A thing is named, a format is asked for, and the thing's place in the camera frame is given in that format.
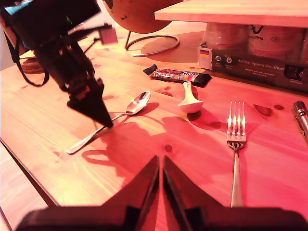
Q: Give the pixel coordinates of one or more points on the round woven trivet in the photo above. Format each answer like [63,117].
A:
[30,66]

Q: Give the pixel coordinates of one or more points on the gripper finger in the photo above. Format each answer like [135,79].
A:
[96,106]
[183,187]
[142,187]

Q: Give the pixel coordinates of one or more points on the wooden board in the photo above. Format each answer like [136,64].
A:
[231,12]

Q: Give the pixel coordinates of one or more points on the tin can plain label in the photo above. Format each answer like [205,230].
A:
[225,36]

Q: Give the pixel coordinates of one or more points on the cork globe on metal stand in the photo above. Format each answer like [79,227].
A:
[142,14]

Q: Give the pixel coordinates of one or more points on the grey gripper camera box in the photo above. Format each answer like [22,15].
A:
[108,36]

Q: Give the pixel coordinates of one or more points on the white ceramic spoon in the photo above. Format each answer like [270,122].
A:
[191,106]

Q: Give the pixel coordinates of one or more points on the silver metal flashlight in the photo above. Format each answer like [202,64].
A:
[302,113]

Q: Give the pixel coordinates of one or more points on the tin can black logo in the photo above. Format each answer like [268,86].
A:
[276,41]

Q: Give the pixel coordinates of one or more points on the metallic spoon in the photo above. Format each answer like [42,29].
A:
[138,103]

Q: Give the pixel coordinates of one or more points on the wrapped snack bar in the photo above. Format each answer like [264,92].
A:
[178,74]

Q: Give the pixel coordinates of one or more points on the metallic fork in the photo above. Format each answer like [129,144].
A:
[236,140]

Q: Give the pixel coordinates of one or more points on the dark cardboard can tray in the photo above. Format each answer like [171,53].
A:
[255,69]

